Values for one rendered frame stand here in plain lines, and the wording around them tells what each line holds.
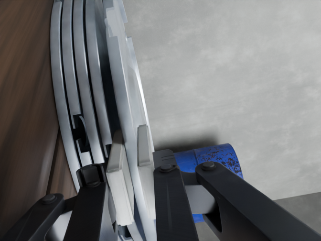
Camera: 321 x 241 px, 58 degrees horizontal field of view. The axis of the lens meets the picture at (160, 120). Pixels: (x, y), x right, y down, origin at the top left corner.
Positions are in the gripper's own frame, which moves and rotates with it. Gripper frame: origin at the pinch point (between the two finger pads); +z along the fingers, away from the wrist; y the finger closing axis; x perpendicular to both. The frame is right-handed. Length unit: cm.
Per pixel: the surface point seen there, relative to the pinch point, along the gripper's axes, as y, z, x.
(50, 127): -4.8, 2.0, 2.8
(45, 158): -4.9, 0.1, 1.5
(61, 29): -4.2, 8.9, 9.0
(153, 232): 0.2, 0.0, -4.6
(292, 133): 132, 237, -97
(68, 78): -3.5, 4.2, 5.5
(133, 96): 0.4, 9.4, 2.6
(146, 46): 9, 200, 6
